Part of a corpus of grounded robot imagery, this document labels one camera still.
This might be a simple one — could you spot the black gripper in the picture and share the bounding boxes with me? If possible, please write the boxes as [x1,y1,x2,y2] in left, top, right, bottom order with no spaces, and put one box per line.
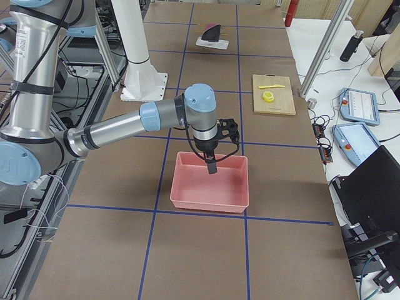
[194,138,218,174]

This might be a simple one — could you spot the pink and grey cloth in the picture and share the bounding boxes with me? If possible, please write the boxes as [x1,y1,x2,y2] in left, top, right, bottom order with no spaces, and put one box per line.
[201,23,221,42]

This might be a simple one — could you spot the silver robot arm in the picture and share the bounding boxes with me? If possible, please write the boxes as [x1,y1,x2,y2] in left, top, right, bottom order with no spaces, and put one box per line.
[1,1,218,186]

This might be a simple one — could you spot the black water bottle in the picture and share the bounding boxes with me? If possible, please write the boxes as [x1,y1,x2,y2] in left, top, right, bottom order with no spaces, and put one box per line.
[339,30,364,62]

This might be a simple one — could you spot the pink plastic bin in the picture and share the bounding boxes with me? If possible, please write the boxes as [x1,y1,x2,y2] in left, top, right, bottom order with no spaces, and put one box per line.
[170,151,249,213]

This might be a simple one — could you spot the yellow lemon slices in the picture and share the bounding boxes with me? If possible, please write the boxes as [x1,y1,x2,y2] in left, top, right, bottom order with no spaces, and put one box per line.
[262,91,274,103]

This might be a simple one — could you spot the wooden cutting board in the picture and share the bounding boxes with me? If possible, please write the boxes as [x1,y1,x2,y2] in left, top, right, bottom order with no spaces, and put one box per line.
[252,74,296,116]

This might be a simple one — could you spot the yellow plastic knife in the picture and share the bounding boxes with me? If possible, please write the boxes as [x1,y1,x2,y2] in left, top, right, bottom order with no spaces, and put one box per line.
[258,84,286,89]

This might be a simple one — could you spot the white rectangular tray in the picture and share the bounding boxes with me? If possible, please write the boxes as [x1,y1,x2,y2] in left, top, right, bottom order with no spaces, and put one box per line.
[196,37,229,50]

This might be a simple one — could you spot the near teach pendant tablet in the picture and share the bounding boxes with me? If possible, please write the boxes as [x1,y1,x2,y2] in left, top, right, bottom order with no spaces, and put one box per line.
[332,122,381,167]

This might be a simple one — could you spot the teach pendant tablet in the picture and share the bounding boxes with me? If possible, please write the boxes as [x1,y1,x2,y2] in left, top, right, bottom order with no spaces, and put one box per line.
[332,122,381,167]
[338,88,380,126]

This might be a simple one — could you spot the far teach pendant tablet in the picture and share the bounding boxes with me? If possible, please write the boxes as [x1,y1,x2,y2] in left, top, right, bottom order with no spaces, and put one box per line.
[338,88,380,126]

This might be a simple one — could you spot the black laptop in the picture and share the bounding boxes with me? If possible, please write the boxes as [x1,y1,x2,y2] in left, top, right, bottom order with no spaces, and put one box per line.
[331,145,400,238]

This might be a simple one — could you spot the red fire extinguisher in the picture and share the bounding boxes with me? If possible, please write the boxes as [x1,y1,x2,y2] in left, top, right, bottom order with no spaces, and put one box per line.
[284,0,299,28]

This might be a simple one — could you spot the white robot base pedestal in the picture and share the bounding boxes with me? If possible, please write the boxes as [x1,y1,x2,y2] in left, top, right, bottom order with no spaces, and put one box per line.
[112,0,168,102]

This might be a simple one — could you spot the aluminium frame post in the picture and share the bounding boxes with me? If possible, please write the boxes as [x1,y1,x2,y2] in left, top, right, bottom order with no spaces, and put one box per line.
[299,0,354,98]

